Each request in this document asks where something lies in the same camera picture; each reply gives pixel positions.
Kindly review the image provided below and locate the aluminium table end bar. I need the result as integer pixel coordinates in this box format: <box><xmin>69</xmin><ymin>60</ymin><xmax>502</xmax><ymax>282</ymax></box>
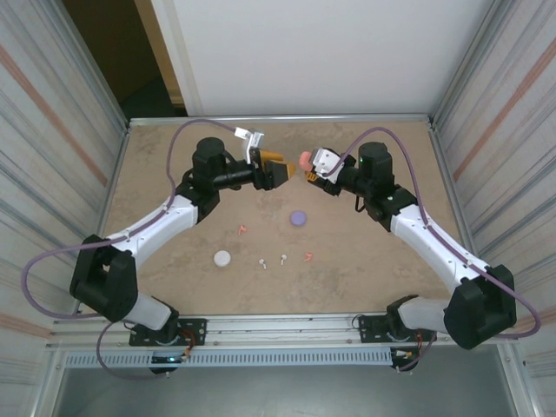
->
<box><xmin>127</xmin><ymin>113</ymin><xmax>437</xmax><ymax>129</ymax></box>

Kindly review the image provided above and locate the aluminium table side bar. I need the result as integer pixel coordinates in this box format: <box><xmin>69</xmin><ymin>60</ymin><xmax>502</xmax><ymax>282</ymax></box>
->
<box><xmin>76</xmin><ymin>123</ymin><xmax>133</xmax><ymax>312</ymax></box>
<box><xmin>427</xmin><ymin>123</ymin><xmax>494</xmax><ymax>310</ymax></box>

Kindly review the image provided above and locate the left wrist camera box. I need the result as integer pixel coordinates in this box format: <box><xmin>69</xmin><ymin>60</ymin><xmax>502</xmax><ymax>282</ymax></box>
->
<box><xmin>233</xmin><ymin>126</ymin><xmax>266</xmax><ymax>165</ymax></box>

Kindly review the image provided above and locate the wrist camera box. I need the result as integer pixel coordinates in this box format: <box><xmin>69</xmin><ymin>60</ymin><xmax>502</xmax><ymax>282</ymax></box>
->
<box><xmin>233</xmin><ymin>126</ymin><xmax>266</xmax><ymax>165</ymax></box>
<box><xmin>310</xmin><ymin>146</ymin><xmax>347</xmax><ymax>179</ymax></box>

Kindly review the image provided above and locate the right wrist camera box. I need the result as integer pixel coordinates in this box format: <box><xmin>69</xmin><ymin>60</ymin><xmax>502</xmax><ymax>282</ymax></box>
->
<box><xmin>310</xmin><ymin>146</ymin><xmax>347</xmax><ymax>179</ymax></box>

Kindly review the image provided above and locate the aluminium mounting rail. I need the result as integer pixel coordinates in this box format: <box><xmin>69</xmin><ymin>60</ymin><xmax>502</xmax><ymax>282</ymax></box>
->
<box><xmin>45</xmin><ymin>308</ymin><xmax>520</xmax><ymax>351</ymax></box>

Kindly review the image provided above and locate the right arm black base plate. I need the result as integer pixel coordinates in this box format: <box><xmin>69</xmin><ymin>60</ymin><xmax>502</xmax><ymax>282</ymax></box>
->
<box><xmin>358</xmin><ymin>314</ymin><xmax>438</xmax><ymax>345</ymax></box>

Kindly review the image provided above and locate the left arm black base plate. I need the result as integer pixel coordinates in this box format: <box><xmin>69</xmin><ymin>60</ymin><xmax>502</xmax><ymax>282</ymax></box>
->
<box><xmin>129</xmin><ymin>318</ymin><xmax>208</xmax><ymax>348</ymax></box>

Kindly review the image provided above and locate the grey slotted cable duct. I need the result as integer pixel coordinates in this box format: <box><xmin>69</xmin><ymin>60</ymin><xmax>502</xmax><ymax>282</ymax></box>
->
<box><xmin>63</xmin><ymin>348</ymin><xmax>394</xmax><ymax>369</ymax></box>

